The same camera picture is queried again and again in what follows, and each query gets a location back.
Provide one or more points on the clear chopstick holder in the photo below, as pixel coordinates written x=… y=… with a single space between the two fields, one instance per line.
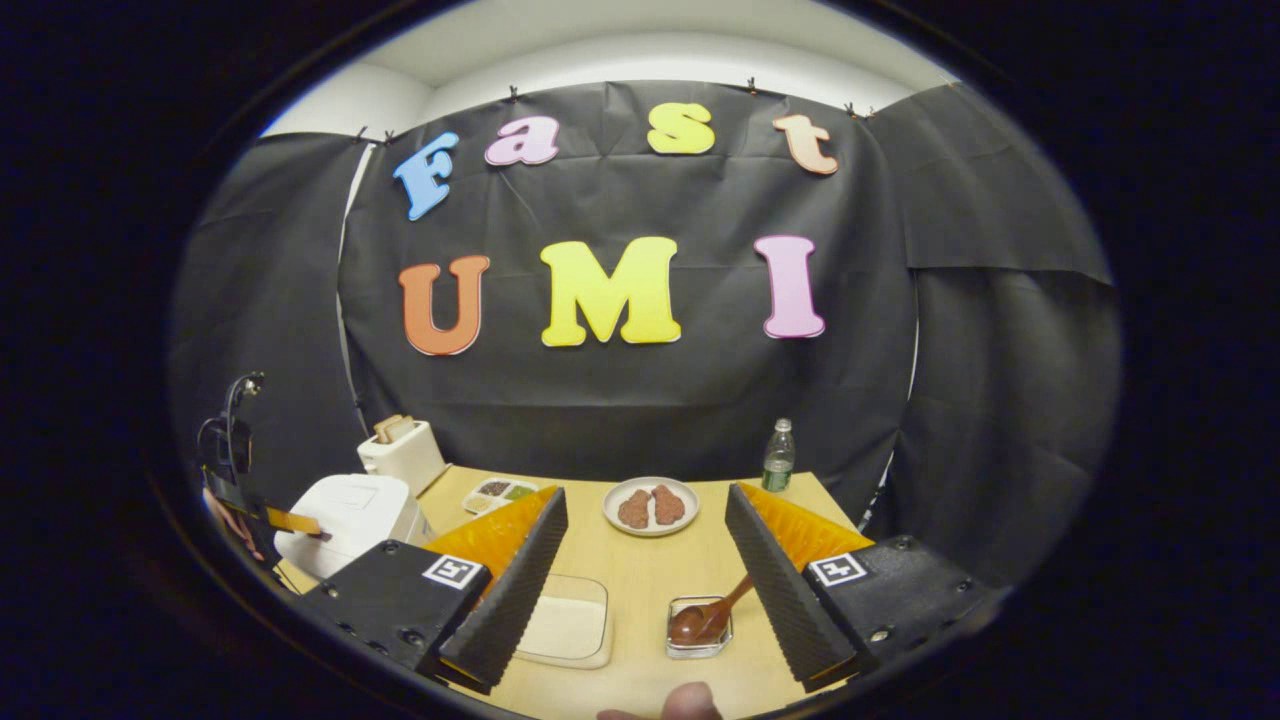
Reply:
x=700 y=650

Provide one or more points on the clear container of rice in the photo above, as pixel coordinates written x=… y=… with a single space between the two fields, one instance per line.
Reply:
x=570 y=625

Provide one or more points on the brown meat piece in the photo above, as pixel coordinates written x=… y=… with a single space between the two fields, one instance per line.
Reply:
x=634 y=509
x=668 y=505

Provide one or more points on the clear water bottle green label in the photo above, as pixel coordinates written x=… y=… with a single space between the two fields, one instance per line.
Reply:
x=778 y=465

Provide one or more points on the white rice cooker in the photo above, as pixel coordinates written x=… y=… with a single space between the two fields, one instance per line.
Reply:
x=345 y=515

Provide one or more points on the black backdrop cloth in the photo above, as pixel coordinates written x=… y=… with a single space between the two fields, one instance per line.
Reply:
x=650 y=400

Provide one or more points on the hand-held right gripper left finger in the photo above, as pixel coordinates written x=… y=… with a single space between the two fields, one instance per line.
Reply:
x=505 y=600

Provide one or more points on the white divided grain dish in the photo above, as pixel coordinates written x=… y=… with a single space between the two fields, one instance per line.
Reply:
x=500 y=493

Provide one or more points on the brown wooden spoon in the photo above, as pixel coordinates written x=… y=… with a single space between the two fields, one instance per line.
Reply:
x=695 y=622

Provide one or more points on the white toaster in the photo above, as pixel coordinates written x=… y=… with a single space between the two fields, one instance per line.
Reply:
x=405 y=460

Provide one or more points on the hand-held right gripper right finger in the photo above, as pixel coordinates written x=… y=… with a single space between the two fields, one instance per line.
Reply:
x=785 y=600

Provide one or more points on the toast slice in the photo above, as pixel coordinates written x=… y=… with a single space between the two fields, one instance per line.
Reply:
x=403 y=426
x=384 y=430

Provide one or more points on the white round plate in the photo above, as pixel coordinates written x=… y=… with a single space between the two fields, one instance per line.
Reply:
x=650 y=531

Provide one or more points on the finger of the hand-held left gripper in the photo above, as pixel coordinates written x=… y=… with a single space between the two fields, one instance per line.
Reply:
x=290 y=520

